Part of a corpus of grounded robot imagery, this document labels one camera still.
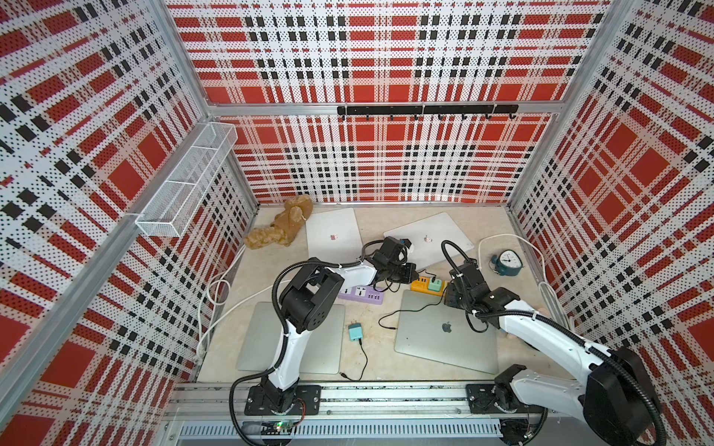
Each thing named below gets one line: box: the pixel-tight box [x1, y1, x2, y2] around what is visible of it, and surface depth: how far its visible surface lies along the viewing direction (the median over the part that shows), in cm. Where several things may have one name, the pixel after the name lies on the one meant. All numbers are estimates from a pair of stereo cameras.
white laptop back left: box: [305, 207, 363, 265], surface depth 113 cm
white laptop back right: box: [383, 211, 475, 271], surface depth 113 cm
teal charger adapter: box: [347, 320, 363, 342], surface depth 86 cm
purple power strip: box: [337, 285, 384, 306], surface depth 93 cm
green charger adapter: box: [427, 277, 442, 292], surface depth 90 cm
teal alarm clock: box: [490, 249, 524, 277], surface depth 100 cm
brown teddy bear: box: [243, 194, 314, 250], surface depth 104 cm
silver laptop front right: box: [394, 289, 499, 375], surface depth 88 cm
